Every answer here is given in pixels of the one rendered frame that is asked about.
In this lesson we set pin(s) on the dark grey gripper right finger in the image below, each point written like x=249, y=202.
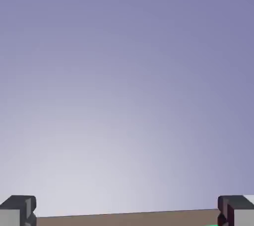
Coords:
x=238, y=208

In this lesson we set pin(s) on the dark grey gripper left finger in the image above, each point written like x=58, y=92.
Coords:
x=13, y=206

